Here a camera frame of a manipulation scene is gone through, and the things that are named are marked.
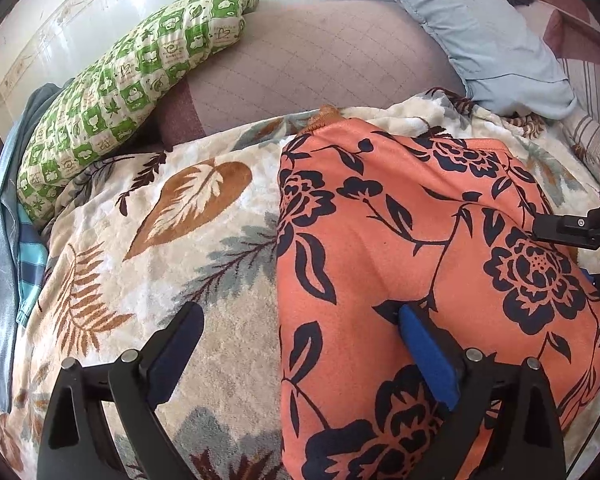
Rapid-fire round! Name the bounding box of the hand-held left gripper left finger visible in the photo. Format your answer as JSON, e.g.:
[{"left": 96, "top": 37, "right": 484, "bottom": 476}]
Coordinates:
[{"left": 37, "top": 302, "right": 205, "bottom": 480}]

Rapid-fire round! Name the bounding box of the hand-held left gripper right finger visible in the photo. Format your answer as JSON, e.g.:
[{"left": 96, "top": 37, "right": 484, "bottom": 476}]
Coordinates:
[{"left": 398, "top": 304, "right": 566, "bottom": 480}]

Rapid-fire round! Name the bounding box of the orange floral garment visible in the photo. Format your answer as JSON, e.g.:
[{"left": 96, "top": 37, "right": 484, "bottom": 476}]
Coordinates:
[{"left": 275, "top": 104, "right": 600, "bottom": 480}]

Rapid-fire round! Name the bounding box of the leaf print fleece blanket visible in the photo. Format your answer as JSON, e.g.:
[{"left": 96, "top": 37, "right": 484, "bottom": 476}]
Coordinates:
[{"left": 0, "top": 87, "right": 600, "bottom": 480}]

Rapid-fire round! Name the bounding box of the striped floral bed sheet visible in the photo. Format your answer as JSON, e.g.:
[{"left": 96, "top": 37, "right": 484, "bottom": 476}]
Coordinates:
[{"left": 527, "top": 0, "right": 600, "bottom": 196}]

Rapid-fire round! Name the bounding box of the teal striped cloth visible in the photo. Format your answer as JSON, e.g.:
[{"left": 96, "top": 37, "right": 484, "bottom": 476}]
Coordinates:
[{"left": 15, "top": 205, "right": 51, "bottom": 328}]

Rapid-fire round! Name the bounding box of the grey-blue cloth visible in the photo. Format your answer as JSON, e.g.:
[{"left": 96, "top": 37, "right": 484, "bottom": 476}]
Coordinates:
[{"left": 0, "top": 82, "right": 71, "bottom": 413}]

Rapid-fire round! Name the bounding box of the light blue pillow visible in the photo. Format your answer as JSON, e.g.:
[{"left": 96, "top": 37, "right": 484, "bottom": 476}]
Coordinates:
[{"left": 340, "top": 0, "right": 578, "bottom": 121}]

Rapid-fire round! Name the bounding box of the green patterned pillow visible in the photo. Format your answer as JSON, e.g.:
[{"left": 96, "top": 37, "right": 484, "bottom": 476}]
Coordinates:
[{"left": 17, "top": 0, "right": 261, "bottom": 231}]

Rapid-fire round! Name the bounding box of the mauve quilted bed sheet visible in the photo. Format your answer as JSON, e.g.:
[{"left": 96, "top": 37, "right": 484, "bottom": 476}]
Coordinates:
[{"left": 155, "top": 0, "right": 468, "bottom": 151}]

